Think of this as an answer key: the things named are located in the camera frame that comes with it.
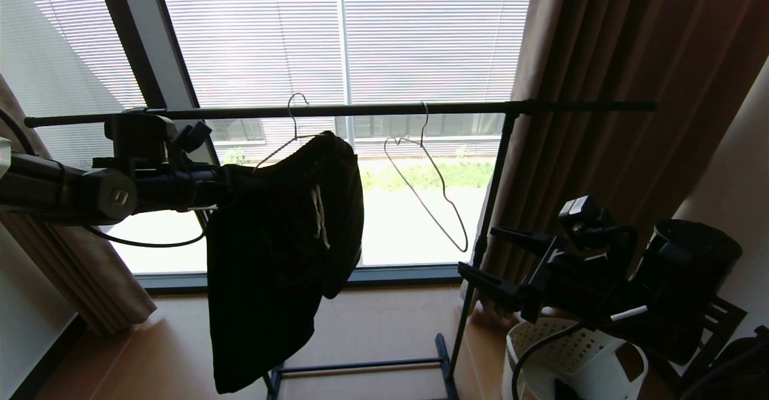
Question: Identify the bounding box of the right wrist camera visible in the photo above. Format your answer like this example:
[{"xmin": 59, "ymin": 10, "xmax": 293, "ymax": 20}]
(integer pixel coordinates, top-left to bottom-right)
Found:
[{"xmin": 559, "ymin": 196, "xmax": 616, "ymax": 240}]

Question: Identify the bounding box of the brown curtain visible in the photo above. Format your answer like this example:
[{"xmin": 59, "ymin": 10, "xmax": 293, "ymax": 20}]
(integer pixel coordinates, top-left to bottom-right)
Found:
[
  {"xmin": 0, "ymin": 73, "xmax": 157, "ymax": 336},
  {"xmin": 463, "ymin": 0, "xmax": 769, "ymax": 329}
]

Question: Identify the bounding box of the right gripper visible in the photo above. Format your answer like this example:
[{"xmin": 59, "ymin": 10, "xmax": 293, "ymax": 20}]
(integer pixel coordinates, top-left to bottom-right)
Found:
[{"xmin": 458, "ymin": 227, "xmax": 639, "ymax": 324}]

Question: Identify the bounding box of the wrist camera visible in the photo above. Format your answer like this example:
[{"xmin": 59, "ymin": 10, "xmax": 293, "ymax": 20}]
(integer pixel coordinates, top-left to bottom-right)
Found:
[
  {"xmin": 559, "ymin": 196, "xmax": 616, "ymax": 240},
  {"xmin": 170, "ymin": 122, "xmax": 212, "ymax": 156}
]

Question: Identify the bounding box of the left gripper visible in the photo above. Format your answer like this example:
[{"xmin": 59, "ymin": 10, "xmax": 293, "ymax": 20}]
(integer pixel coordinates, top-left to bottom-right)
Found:
[{"xmin": 174, "ymin": 165, "xmax": 242, "ymax": 212}]

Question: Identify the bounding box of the window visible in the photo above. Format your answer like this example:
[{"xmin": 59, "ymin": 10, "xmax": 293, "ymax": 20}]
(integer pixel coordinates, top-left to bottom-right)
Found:
[{"xmin": 0, "ymin": 0, "xmax": 538, "ymax": 292}]

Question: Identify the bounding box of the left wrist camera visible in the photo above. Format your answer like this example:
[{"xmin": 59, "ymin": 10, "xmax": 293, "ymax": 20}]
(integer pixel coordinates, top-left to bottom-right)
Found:
[{"xmin": 170, "ymin": 122, "xmax": 212, "ymax": 156}]

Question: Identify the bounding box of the white laundry basket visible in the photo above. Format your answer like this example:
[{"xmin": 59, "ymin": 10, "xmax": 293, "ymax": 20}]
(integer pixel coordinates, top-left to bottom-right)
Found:
[{"xmin": 502, "ymin": 318, "xmax": 648, "ymax": 400}]

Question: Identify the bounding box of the pink clothes hanger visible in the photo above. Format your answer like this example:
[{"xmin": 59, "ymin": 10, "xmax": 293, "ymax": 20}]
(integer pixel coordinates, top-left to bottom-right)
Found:
[
  {"xmin": 254, "ymin": 92, "xmax": 320, "ymax": 171},
  {"xmin": 383, "ymin": 102, "xmax": 469, "ymax": 254}
]

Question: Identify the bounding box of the black clothes rack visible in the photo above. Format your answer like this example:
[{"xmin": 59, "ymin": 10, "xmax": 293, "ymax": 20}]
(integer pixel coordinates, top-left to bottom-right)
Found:
[{"xmin": 24, "ymin": 100, "xmax": 657, "ymax": 400}]

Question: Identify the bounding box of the black garment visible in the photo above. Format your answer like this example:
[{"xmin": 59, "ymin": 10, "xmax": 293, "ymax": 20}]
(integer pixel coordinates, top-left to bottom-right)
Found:
[{"xmin": 206, "ymin": 131, "xmax": 365, "ymax": 395}]

